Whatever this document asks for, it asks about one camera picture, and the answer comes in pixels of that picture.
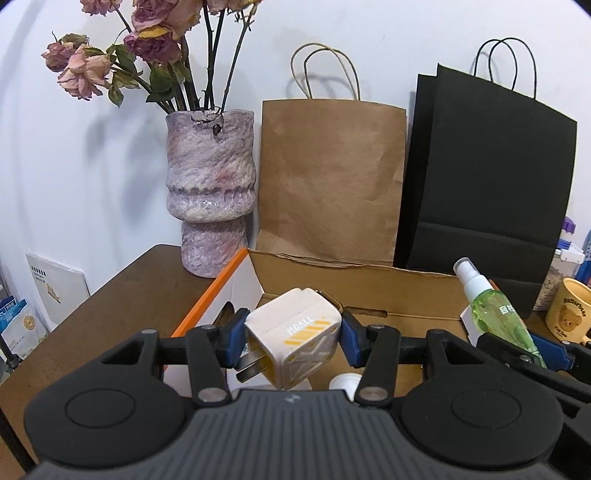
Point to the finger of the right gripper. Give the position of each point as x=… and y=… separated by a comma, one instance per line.
x=506, y=352
x=554, y=355

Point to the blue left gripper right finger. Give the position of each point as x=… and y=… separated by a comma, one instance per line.
x=354, y=340

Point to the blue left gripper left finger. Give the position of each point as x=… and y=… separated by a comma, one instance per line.
x=232, y=340

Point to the green spray bottle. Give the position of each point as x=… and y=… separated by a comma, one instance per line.
x=491, y=310

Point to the white power adapter plug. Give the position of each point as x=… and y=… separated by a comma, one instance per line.
x=290, y=337

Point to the white ribbed bottle cap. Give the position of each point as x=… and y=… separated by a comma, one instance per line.
x=347, y=382

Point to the yellow bear mug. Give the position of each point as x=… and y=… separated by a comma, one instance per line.
x=569, y=317

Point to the red cardboard box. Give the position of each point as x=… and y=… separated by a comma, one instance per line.
x=412, y=302

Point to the clear container with white lid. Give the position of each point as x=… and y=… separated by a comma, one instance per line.
x=565, y=263

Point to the purple white jar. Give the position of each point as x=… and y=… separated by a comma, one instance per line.
x=566, y=234

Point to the brown paper bag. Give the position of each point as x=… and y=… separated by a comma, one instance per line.
x=331, y=175

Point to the black paper bag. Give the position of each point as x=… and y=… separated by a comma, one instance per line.
x=488, y=177

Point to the purple ceramic vase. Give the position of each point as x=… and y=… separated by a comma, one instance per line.
x=211, y=183

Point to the blue white package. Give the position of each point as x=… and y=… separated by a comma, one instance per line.
x=20, y=328

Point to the black tripod stand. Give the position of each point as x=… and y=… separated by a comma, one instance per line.
x=12, y=360

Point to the dried pink roses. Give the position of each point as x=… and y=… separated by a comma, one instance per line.
x=150, y=53

